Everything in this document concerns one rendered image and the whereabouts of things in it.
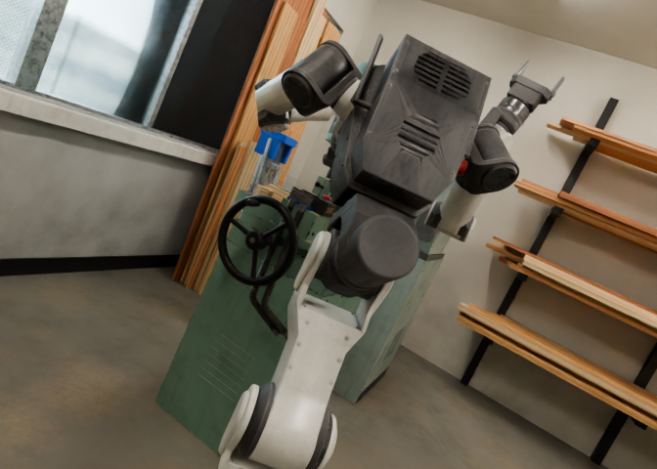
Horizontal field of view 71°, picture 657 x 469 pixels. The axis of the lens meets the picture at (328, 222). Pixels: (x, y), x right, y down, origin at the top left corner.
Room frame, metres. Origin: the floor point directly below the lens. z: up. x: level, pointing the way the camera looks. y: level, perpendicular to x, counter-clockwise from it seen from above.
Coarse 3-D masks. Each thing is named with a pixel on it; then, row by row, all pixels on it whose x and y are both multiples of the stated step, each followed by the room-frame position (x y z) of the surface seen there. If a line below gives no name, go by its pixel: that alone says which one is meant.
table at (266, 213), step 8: (240, 192) 1.69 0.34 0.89; (248, 192) 1.71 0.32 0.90; (248, 208) 1.67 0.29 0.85; (256, 208) 1.66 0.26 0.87; (264, 208) 1.65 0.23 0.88; (272, 208) 1.64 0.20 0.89; (256, 216) 1.65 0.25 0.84; (264, 216) 1.64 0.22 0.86; (272, 216) 1.63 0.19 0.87; (272, 224) 1.52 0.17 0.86; (304, 240) 1.47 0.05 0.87; (312, 240) 1.52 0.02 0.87; (304, 248) 1.47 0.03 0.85
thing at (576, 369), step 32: (576, 128) 3.15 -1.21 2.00; (640, 160) 3.20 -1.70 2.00; (544, 192) 3.17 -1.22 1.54; (544, 224) 3.52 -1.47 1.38; (608, 224) 3.06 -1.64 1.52; (640, 224) 2.91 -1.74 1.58; (512, 256) 3.25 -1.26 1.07; (512, 288) 3.52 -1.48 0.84; (576, 288) 2.94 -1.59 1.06; (480, 320) 3.15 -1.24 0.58; (512, 320) 3.42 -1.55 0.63; (640, 320) 2.80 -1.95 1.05; (480, 352) 3.51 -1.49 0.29; (544, 352) 3.00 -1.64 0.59; (576, 384) 2.90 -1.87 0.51; (608, 384) 2.85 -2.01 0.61; (640, 384) 3.16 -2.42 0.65; (640, 416) 2.76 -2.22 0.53; (608, 448) 3.15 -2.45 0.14
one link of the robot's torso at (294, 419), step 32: (320, 256) 0.90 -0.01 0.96; (384, 288) 0.92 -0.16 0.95; (288, 320) 0.96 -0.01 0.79; (320, 320) 0.90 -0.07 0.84; (352, 320) 0.95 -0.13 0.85; (288, 352) 0.89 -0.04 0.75; (320, 352) 0.88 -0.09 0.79; (288, 384) 0.84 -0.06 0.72; (320, 384) 0.86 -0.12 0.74; (256, 416) 0.80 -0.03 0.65; (288, 416) 0.81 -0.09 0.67; (320, 416) 0.83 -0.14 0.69; (256, 448) 0.79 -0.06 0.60; (288, 448) 0.79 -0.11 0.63; (320, 448) 0.81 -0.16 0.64
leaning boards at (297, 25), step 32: (288, 0) 3.09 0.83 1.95; (320, 0) 3.35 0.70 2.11; (288, 32) 3.11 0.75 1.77; (320, 32) 3.53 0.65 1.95; (256, 64) 2.97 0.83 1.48; (288, 64) 3.29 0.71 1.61; (256, 128) 3.20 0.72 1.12; (288, 128) 3.52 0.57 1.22; (224, 160) 2.99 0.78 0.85; (256, 160) 3.03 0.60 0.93; (288, 160) 3.68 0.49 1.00; (224, 192) 2.90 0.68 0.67; (192, 224) 2.92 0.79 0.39; (192, 256) 2.95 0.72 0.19
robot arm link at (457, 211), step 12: (456, 192) 1.20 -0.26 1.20; (468, 192) 1.18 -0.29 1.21; (432, 204) 1.34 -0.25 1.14; (444, 204) 1.25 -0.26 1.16; (456, 204) 1.21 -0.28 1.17; (468, 204) 1.20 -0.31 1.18; (432, 216) 1.29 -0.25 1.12; (444, 216) 1.26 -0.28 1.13; (456, 216) 1.23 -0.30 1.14; (468, 216) 1.24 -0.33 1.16; (444, 228) 1.28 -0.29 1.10; (456, 228) 1.26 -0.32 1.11; (468, 228) 1.26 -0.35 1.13
